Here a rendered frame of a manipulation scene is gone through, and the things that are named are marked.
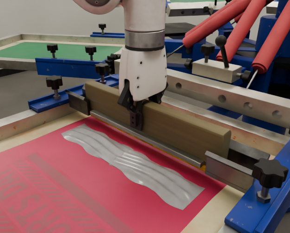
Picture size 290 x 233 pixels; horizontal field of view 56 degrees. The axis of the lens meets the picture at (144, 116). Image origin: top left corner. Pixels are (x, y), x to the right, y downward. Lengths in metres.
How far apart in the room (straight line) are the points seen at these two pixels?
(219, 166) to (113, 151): 0.23
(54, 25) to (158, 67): 4.34
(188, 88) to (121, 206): 0.41
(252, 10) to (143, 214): 0.83
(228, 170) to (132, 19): 0.30
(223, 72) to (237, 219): 0.45
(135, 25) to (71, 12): 4.51
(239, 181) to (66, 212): 0.28
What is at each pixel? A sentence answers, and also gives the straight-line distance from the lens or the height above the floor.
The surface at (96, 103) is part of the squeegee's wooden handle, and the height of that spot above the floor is 1.01.
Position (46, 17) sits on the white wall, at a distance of 4.77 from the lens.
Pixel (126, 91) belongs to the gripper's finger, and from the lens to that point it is 0.51.
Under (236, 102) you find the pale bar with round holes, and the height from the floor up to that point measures 1.02.
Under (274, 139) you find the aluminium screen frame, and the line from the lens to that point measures 0.63.
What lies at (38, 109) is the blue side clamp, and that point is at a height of 1.00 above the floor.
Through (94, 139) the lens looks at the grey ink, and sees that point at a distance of 0.63.
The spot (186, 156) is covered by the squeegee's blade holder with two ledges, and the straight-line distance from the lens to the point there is 0.52.
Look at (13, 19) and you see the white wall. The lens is 4.54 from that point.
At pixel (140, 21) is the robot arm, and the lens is 0.49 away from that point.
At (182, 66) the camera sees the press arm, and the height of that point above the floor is 0.93.
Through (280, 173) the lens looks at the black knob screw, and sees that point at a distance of 0.41.
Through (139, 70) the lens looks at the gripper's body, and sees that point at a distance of 0.50.
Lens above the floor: 1.29
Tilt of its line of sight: 27 degrees down
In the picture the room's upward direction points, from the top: straight up
